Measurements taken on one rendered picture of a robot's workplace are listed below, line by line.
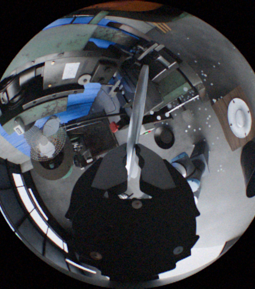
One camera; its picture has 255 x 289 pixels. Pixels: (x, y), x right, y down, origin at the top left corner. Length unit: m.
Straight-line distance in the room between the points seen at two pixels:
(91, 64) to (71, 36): 0.18
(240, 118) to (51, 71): 1.04
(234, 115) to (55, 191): 7.47
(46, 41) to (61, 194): 6.98
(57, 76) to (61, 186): 6.71
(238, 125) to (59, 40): 0.97
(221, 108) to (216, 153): 0.60
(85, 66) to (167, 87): 0.39
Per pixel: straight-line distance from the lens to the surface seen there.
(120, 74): 0.56
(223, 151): 1.23
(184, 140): 1.21
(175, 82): 0.52
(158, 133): 1.29
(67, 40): 0.28
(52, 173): 1.55
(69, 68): 0.37
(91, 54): 0.31
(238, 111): 0.84
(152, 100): 0.41
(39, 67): 0.42
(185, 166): 0.54
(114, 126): 0.65
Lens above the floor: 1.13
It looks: 40 degrees down
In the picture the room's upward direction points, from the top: 114 degrees counter-clockwise
